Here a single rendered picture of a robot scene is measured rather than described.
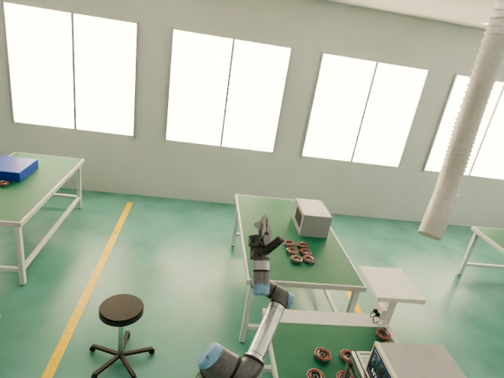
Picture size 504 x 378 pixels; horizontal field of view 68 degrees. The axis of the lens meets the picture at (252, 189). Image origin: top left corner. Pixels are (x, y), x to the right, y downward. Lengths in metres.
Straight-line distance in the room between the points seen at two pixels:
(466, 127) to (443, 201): 0.52
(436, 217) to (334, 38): 3.80
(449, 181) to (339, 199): 3.99
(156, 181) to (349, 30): 3.77
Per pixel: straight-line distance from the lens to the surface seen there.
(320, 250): 3.99
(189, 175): 6.22
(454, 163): 2.95
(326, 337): 2.98
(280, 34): 5.89
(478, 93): 2.95
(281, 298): 1.81
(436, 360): 2.27
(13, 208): 4.44
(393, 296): 2.80
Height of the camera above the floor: 2.67
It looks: 22 degrees down
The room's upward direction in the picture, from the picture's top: 9 degrees clockwise
